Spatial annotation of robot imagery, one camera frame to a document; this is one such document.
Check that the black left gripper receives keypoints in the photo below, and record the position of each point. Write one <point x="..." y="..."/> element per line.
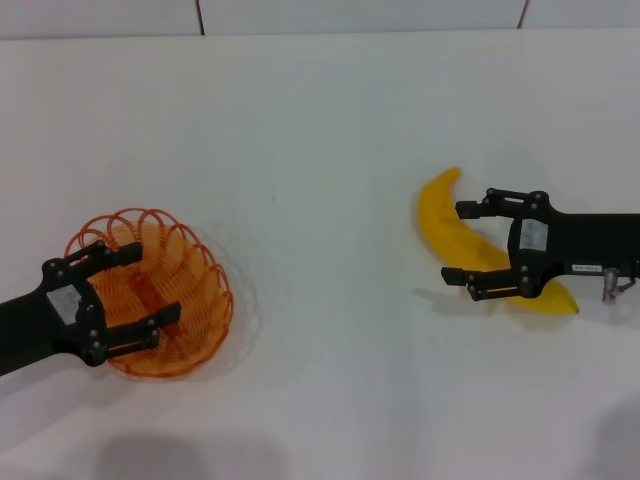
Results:
<point x="30" y="325"/>

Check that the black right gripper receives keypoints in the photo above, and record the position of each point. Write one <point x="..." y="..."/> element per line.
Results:
<point x="585" y="240"/>

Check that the yellow banana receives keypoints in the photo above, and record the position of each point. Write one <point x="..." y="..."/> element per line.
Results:
<point x="445" y="225"/>

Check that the orange woven plastic basket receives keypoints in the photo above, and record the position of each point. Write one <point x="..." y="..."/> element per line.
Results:
<point x="195" y="300"/>

